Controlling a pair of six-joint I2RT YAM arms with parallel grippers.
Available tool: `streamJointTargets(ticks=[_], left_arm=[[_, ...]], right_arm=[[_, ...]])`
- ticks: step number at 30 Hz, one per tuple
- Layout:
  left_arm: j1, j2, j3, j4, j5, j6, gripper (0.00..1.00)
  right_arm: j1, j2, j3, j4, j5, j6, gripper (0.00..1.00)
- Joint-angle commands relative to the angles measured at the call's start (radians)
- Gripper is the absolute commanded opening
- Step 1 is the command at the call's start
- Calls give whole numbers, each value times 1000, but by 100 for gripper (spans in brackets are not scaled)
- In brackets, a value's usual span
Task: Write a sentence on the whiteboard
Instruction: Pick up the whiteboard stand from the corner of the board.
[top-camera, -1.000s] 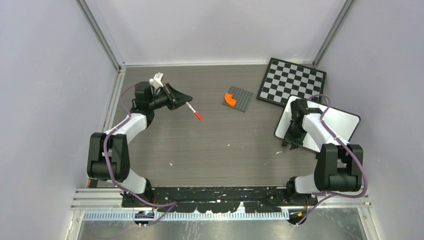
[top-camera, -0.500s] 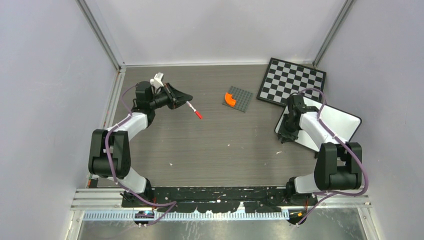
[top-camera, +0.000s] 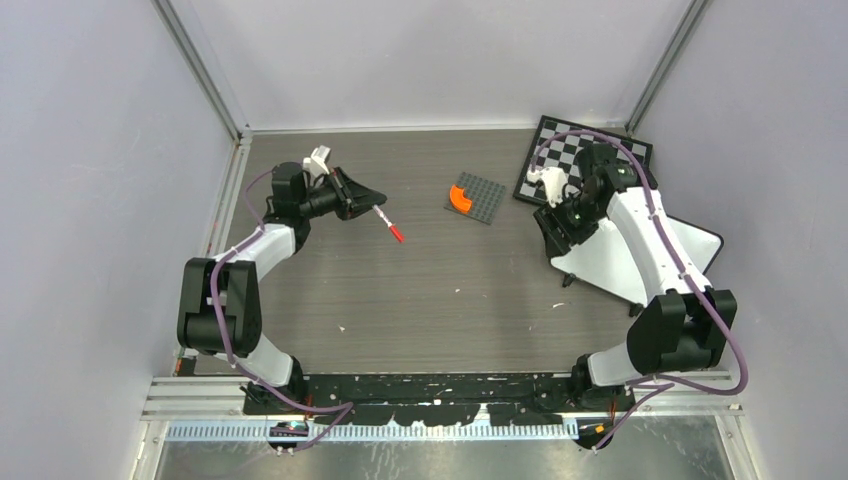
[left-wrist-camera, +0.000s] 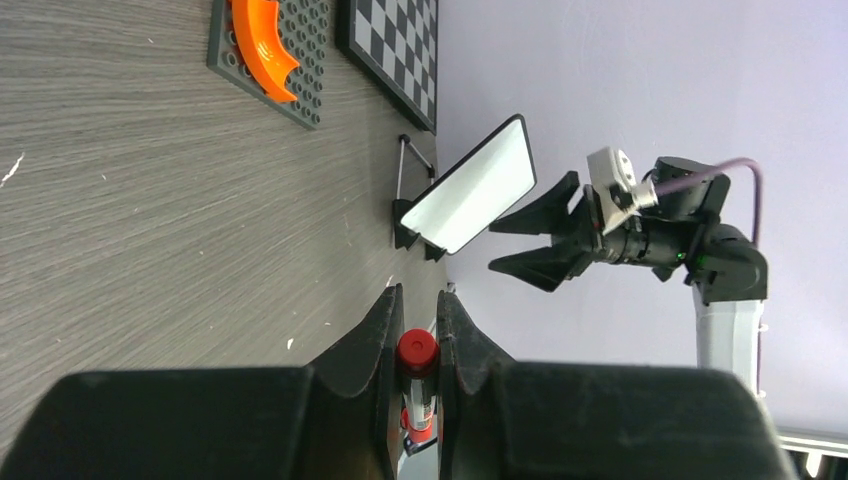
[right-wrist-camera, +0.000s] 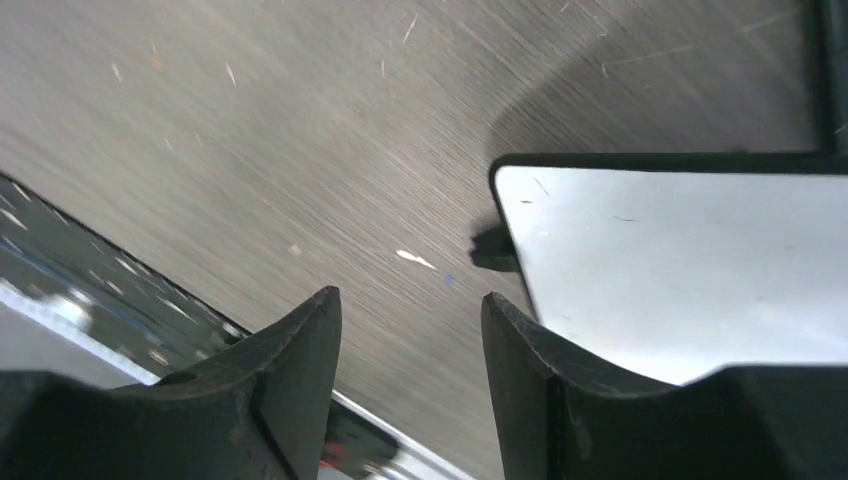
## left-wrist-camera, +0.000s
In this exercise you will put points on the white whiteboard with black frame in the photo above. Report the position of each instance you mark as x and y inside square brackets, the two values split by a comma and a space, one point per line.
[461, 203]

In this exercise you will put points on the grey lego baseplate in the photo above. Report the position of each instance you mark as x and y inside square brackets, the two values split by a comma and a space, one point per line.
[304, 31]

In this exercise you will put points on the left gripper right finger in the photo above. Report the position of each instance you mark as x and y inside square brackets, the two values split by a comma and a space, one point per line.
[500, 418]

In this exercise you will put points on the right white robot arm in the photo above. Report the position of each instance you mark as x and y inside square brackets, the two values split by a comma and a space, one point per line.
[666, 220]

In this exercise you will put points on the orange curved lego piece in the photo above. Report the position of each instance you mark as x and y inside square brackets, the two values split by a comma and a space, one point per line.
[255, 24]

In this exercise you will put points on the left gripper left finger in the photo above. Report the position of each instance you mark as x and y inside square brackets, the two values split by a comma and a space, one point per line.
[336, 417]

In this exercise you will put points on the red whiteboard marker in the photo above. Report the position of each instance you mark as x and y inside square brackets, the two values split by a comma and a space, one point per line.
[417, 360]

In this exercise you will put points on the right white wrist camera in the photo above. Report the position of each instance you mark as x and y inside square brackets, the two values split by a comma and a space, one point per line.
[620, 195]

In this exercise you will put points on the black white checkerboard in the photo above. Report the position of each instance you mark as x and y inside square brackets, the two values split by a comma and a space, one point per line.
[395, 43]

